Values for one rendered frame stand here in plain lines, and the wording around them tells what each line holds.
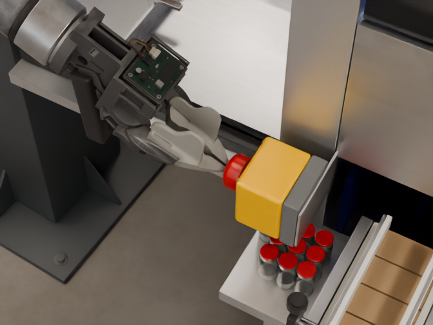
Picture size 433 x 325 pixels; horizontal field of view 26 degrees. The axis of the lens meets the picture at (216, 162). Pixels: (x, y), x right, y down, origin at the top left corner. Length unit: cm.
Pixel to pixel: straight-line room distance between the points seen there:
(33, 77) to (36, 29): 30
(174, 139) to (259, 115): 24
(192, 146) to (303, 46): 16
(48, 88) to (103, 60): 30
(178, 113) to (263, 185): 13
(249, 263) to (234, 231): 106
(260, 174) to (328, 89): 11
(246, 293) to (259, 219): 11
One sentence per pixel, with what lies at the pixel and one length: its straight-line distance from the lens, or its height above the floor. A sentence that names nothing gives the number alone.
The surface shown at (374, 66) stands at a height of 117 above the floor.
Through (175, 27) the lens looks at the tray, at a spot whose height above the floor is 88.
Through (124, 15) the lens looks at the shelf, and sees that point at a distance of 132.
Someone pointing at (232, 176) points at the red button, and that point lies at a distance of 98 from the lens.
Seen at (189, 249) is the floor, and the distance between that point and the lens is 211.
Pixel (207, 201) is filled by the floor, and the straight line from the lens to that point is 218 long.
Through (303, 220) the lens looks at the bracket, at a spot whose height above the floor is 100.
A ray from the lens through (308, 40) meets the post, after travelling 89.
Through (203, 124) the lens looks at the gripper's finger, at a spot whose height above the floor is 103.
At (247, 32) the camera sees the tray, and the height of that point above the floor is 88.
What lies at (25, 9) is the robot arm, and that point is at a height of 114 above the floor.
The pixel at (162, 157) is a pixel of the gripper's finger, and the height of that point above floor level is 102.
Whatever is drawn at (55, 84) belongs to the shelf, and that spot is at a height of 88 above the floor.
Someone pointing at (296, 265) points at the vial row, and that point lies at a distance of 103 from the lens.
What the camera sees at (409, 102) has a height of 114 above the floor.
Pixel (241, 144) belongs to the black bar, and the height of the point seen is 90.
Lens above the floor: 181
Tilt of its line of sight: 54 degrees down
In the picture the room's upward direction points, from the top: straight up
